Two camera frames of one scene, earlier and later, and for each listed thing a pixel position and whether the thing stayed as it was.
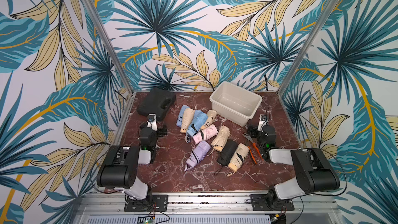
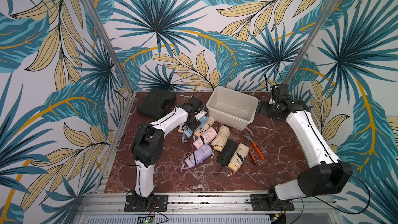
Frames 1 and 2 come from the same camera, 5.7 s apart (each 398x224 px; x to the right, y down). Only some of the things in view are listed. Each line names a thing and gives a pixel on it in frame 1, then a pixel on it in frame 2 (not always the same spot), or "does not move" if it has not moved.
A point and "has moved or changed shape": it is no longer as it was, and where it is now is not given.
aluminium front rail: (185, 208) does not move
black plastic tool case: (157, 102) does not move
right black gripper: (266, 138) → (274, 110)
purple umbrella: (199, 151) has moved or changed shape
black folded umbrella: (228, 147) does not move
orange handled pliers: (252, 142) does not move
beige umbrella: (220, 138) does not move
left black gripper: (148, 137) → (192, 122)
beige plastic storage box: (234, 103) has moved or changed shape
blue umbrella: (198, 118) does not move
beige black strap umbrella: (238, 157) does not move
